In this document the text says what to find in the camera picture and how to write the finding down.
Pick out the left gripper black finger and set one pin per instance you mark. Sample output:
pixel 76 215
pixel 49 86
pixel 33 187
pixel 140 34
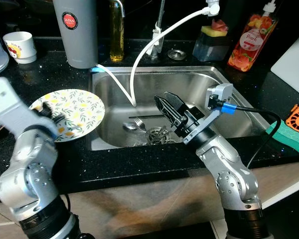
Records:
pixel 59 119

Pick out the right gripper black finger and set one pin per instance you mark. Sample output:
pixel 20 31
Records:
pixel 177 103
pixel 167 113

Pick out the large lemon print plate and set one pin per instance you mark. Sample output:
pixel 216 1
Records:
pixel 79 112

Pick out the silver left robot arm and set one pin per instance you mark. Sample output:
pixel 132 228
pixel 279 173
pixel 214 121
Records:
pixel 30 174

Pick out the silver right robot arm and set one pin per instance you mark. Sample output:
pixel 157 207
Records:
pixel 229 174

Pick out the metal fork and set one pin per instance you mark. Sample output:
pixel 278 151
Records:
pixel 145 122

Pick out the metal sink drain strainer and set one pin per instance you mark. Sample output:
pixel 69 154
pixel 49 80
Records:
pixel 154 134

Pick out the stainless steel sink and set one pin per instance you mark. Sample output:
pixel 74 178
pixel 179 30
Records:
pixel 189 79

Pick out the metal spoon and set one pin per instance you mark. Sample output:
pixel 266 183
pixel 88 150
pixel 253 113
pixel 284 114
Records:
pixel 129 127

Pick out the round metal counter hole cover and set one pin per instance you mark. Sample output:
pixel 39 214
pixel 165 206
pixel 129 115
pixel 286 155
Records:
pixel 177 55

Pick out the thin white tube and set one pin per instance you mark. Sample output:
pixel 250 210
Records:
pixel 114 82

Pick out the dark clear soap dispenser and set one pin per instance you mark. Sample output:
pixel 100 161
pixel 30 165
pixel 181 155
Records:
pixel 209 50

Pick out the green scouring sponge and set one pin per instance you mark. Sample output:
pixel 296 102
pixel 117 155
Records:
pixel 291 139

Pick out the chrome sink faucet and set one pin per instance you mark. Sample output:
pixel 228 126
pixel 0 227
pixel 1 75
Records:
pixel 159 35

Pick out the white cutting board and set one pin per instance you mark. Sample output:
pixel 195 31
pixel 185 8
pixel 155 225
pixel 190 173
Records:
pixel 294 67

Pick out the white printed mug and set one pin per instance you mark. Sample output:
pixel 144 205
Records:
pixel 21 47

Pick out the grey tumbler with red logo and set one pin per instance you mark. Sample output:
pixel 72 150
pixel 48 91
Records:
pixel 77 40

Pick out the yellow pink dish sponge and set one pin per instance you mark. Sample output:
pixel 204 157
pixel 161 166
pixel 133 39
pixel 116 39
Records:
pixel 215 29

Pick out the yellow oil glass bottle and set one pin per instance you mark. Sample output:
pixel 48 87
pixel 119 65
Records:
pixel 116 40

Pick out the orange peach soap bottle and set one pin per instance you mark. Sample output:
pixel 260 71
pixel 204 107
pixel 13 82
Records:
pixel 246 47

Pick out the wooden cabinet front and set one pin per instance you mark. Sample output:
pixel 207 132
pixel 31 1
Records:
pixel 139 199

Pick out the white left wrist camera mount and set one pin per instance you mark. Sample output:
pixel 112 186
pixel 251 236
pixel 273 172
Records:
pixel 10 107

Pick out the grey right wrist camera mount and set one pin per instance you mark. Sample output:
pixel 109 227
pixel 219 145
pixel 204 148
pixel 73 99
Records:
pixel 220 93

